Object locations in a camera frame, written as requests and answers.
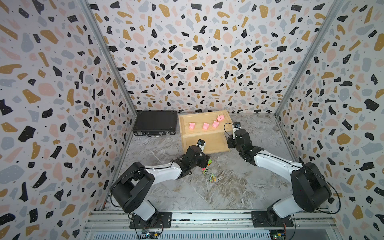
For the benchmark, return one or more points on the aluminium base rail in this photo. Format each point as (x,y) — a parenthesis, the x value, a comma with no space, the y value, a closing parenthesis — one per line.
(210,225)

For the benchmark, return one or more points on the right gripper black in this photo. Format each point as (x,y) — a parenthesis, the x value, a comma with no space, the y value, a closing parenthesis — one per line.
(230,139)

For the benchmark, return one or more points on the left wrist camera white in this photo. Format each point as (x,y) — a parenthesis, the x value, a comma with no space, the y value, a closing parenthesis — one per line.
(201,144)

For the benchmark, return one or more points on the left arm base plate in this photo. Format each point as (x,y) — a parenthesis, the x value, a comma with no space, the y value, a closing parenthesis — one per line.
(160,220)

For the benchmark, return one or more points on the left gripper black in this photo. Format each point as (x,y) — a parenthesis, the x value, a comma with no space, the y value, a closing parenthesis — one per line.
(204,161)

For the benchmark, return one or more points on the wooden two-tier shelf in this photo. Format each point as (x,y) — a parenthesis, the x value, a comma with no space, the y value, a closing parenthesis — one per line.
(215,138)

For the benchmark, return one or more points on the black briefcase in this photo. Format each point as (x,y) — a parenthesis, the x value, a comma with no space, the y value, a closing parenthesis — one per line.
(156,123)

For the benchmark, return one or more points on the green pink mixer truck toy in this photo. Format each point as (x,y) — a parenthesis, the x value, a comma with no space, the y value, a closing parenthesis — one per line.
(205,171)

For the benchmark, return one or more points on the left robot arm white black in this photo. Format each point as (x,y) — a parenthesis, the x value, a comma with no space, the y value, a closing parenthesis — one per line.
(130,190)

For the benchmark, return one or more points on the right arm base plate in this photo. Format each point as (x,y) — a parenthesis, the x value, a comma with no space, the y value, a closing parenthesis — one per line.
(267,219)

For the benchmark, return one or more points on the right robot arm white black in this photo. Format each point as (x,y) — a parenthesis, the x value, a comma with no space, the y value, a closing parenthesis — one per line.
(309,188)

